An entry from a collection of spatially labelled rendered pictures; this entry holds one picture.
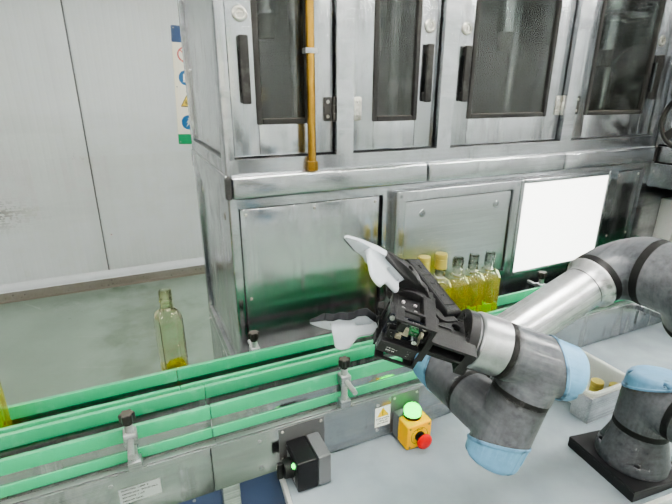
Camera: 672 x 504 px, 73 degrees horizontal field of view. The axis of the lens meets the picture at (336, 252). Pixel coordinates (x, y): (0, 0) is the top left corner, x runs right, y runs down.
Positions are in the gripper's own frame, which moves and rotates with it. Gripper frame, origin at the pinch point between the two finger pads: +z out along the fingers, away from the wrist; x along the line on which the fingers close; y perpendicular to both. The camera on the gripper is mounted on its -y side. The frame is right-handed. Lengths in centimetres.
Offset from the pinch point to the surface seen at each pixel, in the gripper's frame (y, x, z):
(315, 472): -8, 59, -15
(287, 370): -26, 51, -2
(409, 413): -25, 51, -34
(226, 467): -5, 63, 4
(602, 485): -16, 43, -77
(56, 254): -222, 244, 191
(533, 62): -109, -20, -44
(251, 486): -7, 72, -3
